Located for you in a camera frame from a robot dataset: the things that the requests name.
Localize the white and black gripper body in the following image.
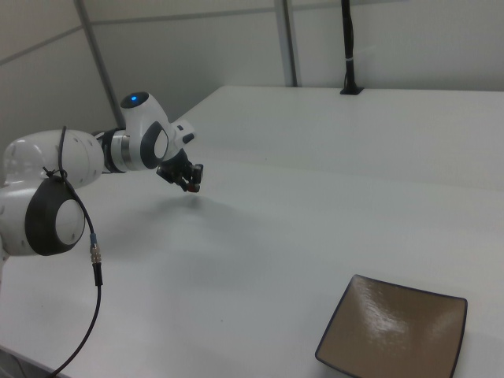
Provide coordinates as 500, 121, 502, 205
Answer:
156, 119, 196, 185

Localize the square brown ceramic plate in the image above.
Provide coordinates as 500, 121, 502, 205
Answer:
314, 274, 469, 378

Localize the black pole with square base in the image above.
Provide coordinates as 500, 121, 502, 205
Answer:
339, 0, 366, 97

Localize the black cable with metal connector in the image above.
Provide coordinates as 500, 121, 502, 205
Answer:
41, 125, 104, 378

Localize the grey metal partition post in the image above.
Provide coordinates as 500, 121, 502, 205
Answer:
274, 0, 299, 88

